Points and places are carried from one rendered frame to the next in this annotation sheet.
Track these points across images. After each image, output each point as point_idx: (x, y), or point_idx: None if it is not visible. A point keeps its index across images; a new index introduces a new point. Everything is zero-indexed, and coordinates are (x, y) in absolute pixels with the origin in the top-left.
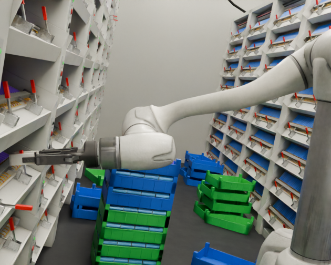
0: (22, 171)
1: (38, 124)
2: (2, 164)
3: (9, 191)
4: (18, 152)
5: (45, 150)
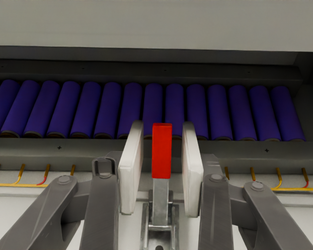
0: None
1: (189, 6)
2: (145, 141)
3: (12, 218)
4: (185, 130)
5: (247, 195)
